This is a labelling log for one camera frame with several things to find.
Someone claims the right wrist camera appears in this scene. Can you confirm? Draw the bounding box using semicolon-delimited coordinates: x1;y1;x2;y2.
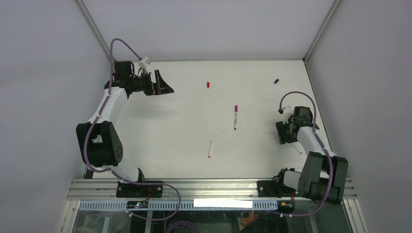
278;106;291;114

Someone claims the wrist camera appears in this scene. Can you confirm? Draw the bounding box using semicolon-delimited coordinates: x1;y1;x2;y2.
278;106;291;114
136;56;152;76

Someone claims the orange object below table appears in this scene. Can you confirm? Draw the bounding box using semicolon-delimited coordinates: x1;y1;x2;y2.
239;211;260;228

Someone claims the white slotted cable duct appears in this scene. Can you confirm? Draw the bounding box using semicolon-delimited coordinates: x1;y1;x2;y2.
79;199;278;212

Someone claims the white pen red end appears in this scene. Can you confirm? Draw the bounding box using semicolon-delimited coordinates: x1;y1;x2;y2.
208;140;213;158

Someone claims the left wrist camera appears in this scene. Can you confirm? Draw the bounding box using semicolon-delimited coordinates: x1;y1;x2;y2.
136;56;152;76

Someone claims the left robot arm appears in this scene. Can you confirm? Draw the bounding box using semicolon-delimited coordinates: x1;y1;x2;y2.
76;60;174;197

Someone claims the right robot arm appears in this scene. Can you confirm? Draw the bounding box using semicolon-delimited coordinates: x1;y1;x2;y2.
274;106;348;204

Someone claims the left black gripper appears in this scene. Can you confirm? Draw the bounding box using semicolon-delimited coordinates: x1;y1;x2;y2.
128;69;173;96

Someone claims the aluminium frame rail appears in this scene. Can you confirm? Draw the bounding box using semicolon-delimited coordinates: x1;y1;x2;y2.
68;178;357;200

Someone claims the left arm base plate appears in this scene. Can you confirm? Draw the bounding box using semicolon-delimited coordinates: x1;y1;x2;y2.
116;182;163;199

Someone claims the white pen blue end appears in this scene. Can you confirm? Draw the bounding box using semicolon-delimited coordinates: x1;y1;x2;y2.
292;144;302;154

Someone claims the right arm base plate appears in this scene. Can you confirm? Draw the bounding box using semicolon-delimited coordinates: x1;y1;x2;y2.
257;180;292;198

